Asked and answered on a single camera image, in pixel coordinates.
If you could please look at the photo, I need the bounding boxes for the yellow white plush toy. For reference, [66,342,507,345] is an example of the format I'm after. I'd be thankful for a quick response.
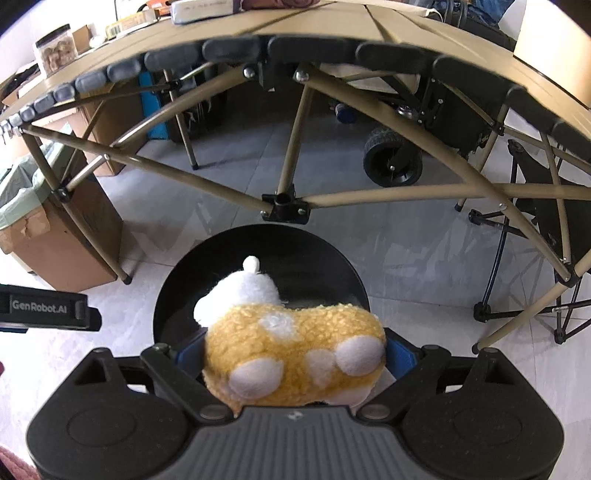
[193,256,386,414]

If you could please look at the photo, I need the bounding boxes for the black wheeled cart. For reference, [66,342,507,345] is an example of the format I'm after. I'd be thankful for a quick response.
[363,78,490,188]

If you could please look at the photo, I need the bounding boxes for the black folding camp chair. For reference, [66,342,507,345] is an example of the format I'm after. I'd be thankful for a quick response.
[469,140,590,344]

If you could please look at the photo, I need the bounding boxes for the blue flat panel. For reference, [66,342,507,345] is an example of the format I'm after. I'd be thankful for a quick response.
[138,71,170,140]

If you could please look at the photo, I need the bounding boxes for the black round trash bin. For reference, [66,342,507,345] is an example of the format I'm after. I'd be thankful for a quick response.
[152,223,372,347]

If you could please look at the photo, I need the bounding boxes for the white small box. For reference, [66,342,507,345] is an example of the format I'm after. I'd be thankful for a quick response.
[170,0,242,25]

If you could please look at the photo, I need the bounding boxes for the cardboard box with green liner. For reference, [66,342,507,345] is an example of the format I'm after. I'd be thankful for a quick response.
[1,154,123,292]

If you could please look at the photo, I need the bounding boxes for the blue white container on floor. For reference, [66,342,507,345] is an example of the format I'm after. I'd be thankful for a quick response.
[335,103,358,124]

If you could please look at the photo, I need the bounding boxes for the tan folding camping table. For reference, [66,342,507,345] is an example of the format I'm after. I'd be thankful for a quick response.
[0,0,591,355]

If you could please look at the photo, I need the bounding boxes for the clear jar with snacks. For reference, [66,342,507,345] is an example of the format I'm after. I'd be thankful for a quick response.
[34,24,78,78]

